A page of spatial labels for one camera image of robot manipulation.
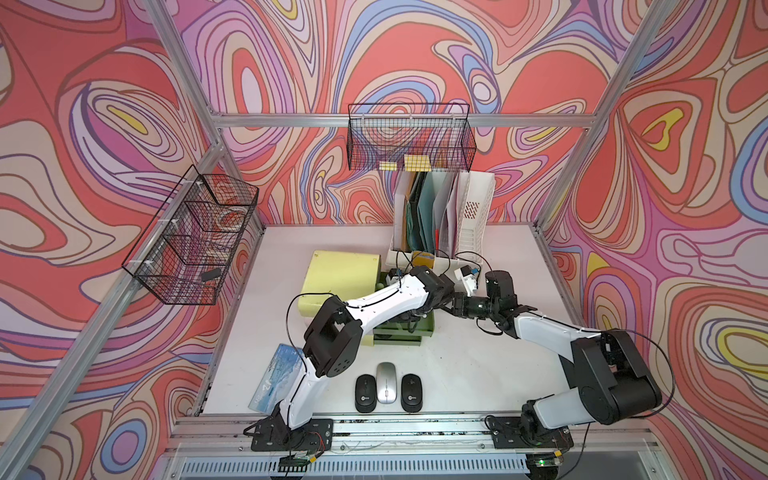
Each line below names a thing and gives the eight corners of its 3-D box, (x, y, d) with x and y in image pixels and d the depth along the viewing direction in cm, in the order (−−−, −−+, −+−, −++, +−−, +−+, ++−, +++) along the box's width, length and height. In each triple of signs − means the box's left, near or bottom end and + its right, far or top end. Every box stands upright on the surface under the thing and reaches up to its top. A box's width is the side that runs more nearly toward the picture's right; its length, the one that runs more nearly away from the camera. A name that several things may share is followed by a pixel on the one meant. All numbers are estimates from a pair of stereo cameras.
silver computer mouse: (375, 404, 80) (375, 402, 78) (376, 364, 87) (376, 361, 85) (397, 404, 80) (397, 402, 78) (396, 364, 87) (396, 361, 85)
